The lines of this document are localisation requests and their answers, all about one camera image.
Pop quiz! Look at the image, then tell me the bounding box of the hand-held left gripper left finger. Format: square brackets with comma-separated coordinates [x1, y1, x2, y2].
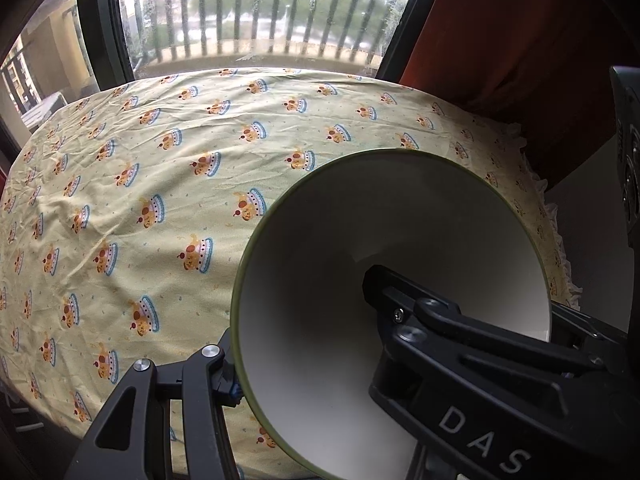
[62, 327, 246, 480]

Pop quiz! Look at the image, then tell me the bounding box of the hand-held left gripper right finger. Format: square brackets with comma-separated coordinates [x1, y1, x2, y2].
[362, 264, 640, 480]

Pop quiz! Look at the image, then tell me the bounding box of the green-rimmed floral bowl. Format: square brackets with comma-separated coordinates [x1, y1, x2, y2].
[230, 150, 555, 480]

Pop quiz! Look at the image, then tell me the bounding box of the wide red curtain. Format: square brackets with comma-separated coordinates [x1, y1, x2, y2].
[400, 0, 640, 186]

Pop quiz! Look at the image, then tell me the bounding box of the yellow printed tablecloth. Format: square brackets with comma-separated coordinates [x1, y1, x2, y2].
[0, 66, 586, 480]

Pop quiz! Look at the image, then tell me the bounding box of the pale slatted balcony bench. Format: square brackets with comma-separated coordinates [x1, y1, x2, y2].
[22, 92, 68, 130]

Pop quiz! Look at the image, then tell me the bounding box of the metal balcony railing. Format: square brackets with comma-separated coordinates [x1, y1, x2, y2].
[0, 0, 418, 116]

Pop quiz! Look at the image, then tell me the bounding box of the dark window frame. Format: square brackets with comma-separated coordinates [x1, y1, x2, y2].
[0, 0, 451, 151]

